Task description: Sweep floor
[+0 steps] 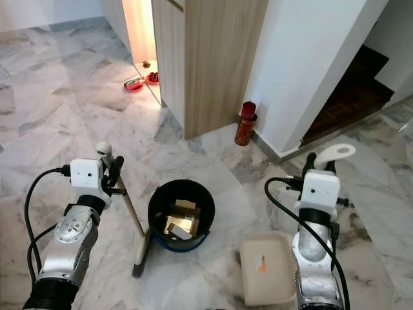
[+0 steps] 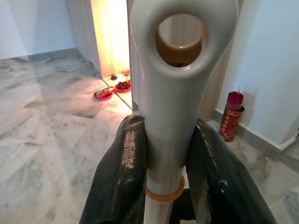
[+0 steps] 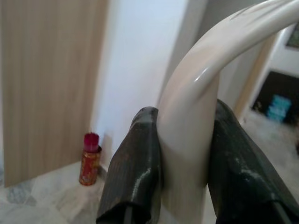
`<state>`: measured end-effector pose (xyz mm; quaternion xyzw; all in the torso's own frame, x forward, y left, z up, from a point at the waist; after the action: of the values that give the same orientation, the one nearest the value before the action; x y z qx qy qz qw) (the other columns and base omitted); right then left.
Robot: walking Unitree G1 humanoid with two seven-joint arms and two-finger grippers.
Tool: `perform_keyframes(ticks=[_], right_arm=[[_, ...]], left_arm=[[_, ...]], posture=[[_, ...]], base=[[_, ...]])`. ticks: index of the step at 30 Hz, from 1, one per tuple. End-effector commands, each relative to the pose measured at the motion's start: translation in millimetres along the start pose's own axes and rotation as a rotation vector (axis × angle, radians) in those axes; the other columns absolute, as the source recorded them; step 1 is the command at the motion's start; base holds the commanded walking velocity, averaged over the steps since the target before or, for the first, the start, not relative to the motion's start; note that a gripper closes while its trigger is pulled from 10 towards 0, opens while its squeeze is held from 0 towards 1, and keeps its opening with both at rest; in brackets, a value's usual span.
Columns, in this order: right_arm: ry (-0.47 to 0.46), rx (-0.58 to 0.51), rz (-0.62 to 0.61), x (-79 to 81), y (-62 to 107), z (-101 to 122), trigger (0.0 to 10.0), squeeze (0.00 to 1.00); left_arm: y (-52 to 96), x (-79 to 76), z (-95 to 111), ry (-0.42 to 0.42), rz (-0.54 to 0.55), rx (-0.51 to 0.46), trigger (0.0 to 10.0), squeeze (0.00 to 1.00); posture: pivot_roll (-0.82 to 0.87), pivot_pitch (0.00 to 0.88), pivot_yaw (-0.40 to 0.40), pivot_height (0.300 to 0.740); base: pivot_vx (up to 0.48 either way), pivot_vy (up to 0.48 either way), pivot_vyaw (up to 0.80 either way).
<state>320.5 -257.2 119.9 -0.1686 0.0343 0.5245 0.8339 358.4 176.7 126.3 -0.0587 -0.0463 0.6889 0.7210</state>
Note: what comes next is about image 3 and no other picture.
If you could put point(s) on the light wooden cabinet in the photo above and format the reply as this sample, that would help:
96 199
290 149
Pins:
46 81

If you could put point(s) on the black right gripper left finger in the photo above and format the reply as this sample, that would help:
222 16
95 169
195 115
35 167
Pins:
130 175

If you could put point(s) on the red incense stick can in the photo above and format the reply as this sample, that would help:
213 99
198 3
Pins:
88 168

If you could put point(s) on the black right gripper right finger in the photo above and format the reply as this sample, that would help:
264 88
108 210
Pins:
245 175

